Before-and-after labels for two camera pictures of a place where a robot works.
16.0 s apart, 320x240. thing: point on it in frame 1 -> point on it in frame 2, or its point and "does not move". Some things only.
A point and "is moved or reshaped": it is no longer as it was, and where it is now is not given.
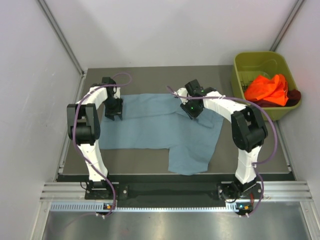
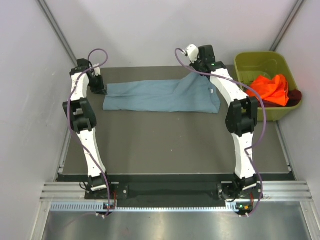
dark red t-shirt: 294,97 does not move
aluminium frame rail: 270,190 does not move
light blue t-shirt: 158,121 is moved or reshaped
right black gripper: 193,115 -> 194,65
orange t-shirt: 274,90 does not move
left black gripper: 109,113 -> 100,89
